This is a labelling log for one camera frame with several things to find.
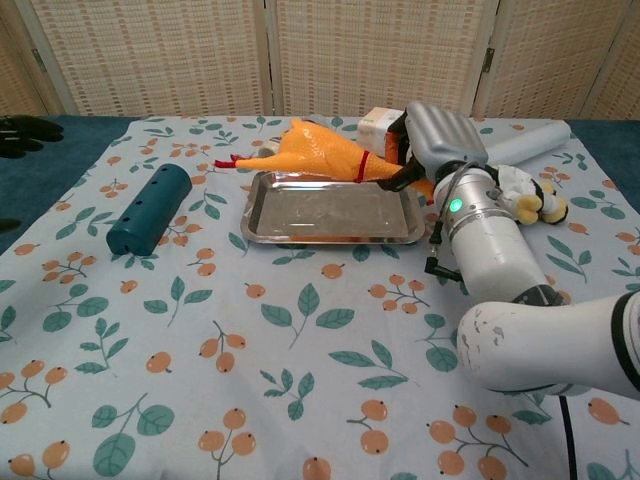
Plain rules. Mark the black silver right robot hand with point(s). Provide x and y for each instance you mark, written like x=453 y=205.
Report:
x=445 y=135

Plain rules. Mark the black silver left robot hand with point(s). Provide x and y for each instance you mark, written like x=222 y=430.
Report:
x=25 y=132

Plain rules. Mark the yellow rubber chicken toy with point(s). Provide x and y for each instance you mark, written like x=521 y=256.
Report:
x=320 y=150

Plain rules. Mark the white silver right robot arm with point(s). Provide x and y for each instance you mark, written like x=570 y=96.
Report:
x=490 y=250

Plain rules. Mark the rectangular metal tray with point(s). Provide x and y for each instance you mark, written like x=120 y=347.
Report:
x=330 y=210

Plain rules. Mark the teal table cover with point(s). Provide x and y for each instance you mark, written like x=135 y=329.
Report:
x=60 y=150

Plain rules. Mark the peach face tissue pack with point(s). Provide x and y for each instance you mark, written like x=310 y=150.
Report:
x=372 y=125

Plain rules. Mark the metal screen hinge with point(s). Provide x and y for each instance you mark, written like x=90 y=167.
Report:
x=489 y=60
x=36 y=57

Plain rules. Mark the white plastic roll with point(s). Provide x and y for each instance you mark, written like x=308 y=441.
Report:
x=535 y=140

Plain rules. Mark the black white plush penguin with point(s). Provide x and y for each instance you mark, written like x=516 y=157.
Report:
x=530 y=207

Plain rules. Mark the woven folding screen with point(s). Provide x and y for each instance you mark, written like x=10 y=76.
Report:
x=150 y=55

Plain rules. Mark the teal cylinder with holes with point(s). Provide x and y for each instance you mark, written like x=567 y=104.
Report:
x=150 y=210

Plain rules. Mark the floral printed tablecloth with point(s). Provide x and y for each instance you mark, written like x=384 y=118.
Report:
x=150 y=310

